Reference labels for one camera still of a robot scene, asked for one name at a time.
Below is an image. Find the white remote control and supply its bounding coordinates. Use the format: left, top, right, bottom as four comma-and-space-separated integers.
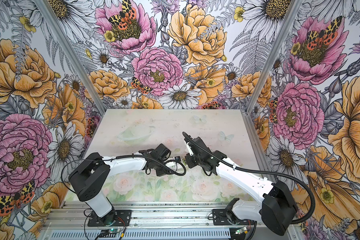
164, 158, 186, 170

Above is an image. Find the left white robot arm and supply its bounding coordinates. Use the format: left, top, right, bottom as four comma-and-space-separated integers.
69, 144, 171, 218

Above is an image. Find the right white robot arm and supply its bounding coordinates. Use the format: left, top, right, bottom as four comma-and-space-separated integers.
183, 133, 298, 236

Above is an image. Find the green circuit board left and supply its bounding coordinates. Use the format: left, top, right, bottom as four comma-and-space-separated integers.
101, 229, 124, 238

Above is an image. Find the green circuit board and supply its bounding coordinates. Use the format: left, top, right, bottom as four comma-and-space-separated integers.
101, 229, 124, 238
235, 227, 248, 235

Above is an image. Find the green circuit board right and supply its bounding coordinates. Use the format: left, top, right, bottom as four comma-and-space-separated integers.
235, 227, 248, 235

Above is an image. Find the black corrugated right cable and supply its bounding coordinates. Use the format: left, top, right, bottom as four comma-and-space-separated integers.
182, 131, 316, 225

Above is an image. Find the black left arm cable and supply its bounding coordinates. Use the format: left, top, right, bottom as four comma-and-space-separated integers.
60, 154, 187, 194

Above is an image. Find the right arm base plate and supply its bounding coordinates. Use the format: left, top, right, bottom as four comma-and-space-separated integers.
212, 209, 255, 226

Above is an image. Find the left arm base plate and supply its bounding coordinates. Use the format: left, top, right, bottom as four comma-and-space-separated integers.
87, 210, 132, 227

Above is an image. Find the aluminium front rail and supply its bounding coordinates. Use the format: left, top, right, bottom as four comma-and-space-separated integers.
41, 201, 301, 230

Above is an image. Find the aluminium corner post left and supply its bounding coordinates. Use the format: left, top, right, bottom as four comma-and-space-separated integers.
35, 1, 107, 116

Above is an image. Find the aluminium corner post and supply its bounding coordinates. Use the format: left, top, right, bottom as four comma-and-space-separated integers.
35, 1, 107, 116
245, 0, 303, 115

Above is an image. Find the aluminium corner post right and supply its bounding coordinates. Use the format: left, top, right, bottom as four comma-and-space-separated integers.
245, 0, 303, 115

